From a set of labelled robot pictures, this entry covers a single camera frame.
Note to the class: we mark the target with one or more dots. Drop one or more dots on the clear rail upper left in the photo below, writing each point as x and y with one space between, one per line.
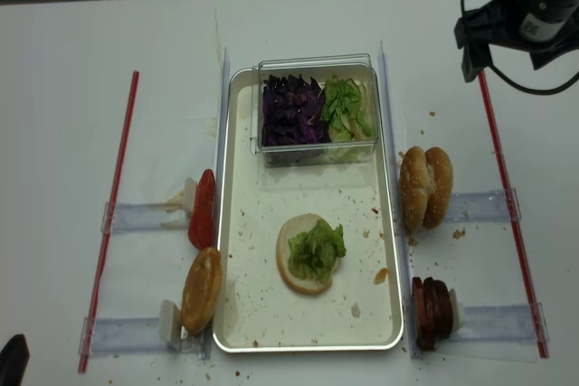
126 217

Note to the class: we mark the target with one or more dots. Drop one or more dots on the clear rail upper right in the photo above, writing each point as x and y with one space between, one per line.
496 205

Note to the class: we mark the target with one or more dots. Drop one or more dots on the clear plastic salad box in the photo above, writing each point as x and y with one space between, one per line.
355 66

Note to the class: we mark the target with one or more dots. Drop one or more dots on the right clear vertical divider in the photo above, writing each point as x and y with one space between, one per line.
396 207

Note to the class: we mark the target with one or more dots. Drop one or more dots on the red tape strip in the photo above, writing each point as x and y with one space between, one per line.
539 328
88 327

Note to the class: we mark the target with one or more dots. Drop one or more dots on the bottom bun half on tray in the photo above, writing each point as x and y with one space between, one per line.
292 227

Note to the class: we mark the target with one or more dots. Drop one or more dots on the white holder block lower right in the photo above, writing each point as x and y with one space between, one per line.
457 312

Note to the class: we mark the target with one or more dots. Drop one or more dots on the white metal tray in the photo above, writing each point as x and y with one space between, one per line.
257 312

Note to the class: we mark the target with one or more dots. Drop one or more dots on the brown bun top left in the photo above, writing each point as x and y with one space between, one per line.
201 290

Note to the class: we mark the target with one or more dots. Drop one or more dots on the clear rail lower right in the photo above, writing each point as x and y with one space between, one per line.
498 324

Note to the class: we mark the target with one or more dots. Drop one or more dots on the purple cabbage shreds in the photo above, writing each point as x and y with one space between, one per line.
292 112

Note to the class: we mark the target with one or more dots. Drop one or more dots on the black object bottom left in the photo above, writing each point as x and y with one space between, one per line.
14 358

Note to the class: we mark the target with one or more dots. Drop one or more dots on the clear rail lower left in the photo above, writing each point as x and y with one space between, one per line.
112 336

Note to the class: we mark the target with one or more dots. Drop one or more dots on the white holder block upper left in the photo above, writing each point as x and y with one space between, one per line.
189 193

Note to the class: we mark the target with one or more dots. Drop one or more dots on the white holder block lower left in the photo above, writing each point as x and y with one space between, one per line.
170 324

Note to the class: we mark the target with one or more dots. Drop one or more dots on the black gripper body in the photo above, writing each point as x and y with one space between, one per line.
545 29

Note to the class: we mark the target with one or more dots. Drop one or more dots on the white holder block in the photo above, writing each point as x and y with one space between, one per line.
189 193
170 324
457 312

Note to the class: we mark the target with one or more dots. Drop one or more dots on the meat patty slices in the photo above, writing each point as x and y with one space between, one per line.
433 313

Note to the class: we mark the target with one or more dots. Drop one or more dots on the sesame bun inner right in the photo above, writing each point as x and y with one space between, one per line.
414 187

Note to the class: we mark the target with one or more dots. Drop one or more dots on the sesame bun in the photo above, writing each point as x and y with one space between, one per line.
441 173
414 187

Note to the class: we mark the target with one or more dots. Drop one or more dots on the tomato slice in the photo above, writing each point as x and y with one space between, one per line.
200 231

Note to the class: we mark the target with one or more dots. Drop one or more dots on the left clear vertical divider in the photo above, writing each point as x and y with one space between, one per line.
220 146

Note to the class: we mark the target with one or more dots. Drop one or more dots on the clear rail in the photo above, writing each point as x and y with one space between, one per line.
498 324
126 217
112 336
496 205

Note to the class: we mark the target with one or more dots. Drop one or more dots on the sesame bun outer right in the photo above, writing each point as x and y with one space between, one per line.
441 173

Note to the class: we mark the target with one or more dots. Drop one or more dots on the green lettuce in box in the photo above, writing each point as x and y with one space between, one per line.
350 122

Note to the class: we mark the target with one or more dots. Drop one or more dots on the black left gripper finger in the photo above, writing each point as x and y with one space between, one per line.
476 58

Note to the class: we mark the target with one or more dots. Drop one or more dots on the clear vertical divider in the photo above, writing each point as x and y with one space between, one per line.
396 207
220 146

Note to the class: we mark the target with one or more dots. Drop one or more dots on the left red tape strip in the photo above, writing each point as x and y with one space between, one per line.
88 327

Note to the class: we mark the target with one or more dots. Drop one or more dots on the right red tape strip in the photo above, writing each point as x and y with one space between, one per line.
539 328

